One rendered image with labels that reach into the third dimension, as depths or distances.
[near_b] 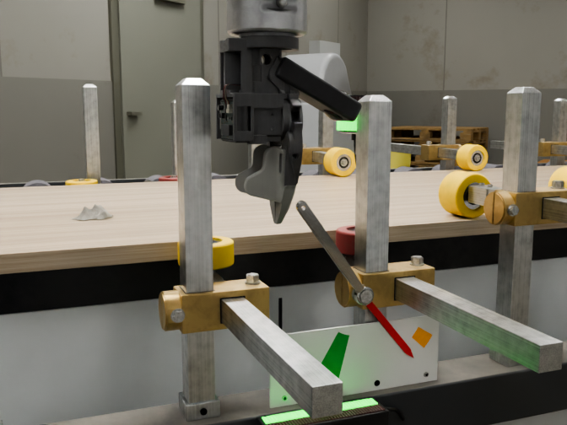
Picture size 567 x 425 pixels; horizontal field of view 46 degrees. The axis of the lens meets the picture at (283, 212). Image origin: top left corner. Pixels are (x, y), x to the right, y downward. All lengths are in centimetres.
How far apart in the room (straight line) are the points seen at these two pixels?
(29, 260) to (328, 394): 51
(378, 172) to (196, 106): 26
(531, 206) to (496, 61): 785
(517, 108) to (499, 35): 786
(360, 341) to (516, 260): 28
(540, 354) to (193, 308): 40
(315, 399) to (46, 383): 57
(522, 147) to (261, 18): 48
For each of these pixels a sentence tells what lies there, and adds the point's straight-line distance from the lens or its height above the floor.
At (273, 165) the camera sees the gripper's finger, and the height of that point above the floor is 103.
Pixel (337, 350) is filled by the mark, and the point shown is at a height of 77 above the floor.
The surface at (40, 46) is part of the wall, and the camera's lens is 536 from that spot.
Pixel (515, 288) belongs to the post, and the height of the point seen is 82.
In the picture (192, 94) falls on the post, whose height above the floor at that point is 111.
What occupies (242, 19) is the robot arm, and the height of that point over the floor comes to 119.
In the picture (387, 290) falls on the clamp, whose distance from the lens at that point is 95.
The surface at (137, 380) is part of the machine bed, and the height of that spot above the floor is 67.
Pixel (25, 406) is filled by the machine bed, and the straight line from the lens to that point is 110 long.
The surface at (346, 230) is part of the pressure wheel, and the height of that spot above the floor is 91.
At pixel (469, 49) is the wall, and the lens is 900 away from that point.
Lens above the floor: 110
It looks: 9 degrees down
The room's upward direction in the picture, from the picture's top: straight up
